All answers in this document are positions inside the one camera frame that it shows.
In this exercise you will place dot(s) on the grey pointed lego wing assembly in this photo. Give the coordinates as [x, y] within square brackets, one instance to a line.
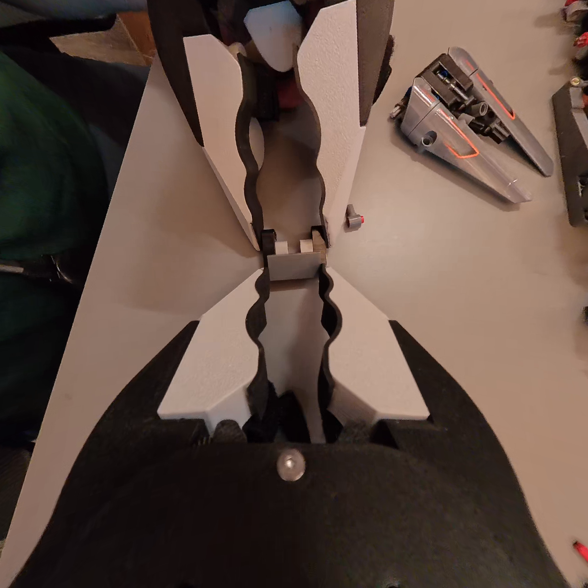
[459, 138]

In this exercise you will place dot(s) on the small yellow-axle lego assembly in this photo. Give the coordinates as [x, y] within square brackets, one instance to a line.
[268, 239]

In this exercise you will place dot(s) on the small grey lego connector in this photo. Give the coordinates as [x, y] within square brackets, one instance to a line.
[353, 220]

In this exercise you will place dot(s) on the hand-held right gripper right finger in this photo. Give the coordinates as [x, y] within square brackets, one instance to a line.
[372, 367]

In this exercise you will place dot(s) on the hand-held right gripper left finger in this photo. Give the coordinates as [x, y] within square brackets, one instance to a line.
[211, 367]

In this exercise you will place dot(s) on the grey plate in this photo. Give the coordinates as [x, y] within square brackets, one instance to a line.
[294, 266]

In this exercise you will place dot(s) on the partly built lego model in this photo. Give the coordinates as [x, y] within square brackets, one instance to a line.
[572, 151]

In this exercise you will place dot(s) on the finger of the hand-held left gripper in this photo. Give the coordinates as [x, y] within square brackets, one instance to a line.
[337, 92]
[211, 92]

